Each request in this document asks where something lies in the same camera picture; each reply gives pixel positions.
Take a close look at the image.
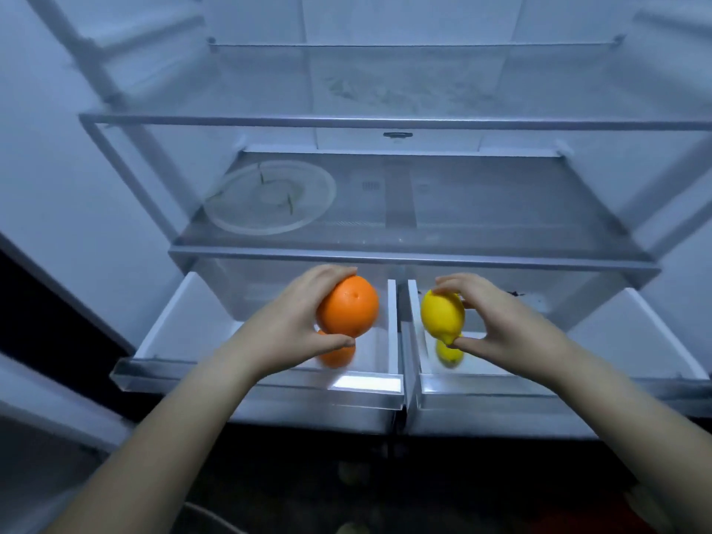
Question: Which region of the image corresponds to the person's right hand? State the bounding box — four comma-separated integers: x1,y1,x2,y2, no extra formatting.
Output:
432,273,575,392

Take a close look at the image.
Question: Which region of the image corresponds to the person's left hand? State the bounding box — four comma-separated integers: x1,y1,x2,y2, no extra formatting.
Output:
233,264,358,380

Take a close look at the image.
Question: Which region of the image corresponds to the large yellow lemon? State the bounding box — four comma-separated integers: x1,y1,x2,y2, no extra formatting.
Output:
421,289,466,346

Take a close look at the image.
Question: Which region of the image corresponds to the large orange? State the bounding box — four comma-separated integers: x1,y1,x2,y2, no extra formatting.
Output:
316,275,380,339

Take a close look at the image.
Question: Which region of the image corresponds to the person's right forearm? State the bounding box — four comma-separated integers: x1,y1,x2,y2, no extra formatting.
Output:
548,345,712,534

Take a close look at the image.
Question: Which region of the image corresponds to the person's left forearm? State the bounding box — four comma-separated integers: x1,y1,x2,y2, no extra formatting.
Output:
47,345,262,534

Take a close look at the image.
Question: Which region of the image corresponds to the small orange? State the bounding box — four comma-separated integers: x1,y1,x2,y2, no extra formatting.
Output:
316,329,357,369

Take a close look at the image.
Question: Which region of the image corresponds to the small yellow lemon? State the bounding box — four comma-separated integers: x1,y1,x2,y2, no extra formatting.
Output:
435,334,465,367

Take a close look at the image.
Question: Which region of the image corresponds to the glass shelf above drawers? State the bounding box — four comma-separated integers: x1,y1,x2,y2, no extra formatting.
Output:
168,149,663,290

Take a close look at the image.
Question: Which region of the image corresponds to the clear fridge crisper drawer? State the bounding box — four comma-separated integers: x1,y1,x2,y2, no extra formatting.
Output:
109,271,406,411
407,279,712,419

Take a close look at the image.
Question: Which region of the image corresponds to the round clear glass plate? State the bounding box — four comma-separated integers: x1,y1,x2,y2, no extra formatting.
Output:
202,159,338,236

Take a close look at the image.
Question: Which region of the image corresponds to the wide glass fridge shelf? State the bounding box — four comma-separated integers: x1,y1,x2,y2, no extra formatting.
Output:
79,112,712,242

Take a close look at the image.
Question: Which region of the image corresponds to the short glass fridge shelf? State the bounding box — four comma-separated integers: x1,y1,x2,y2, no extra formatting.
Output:
207,36,626,120

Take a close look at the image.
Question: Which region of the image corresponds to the white refrigerator door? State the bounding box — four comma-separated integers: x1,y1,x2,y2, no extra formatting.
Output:
0,0,192,356

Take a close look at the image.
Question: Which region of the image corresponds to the white refrigerator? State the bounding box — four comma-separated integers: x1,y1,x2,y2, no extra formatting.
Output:
22,0,712,440

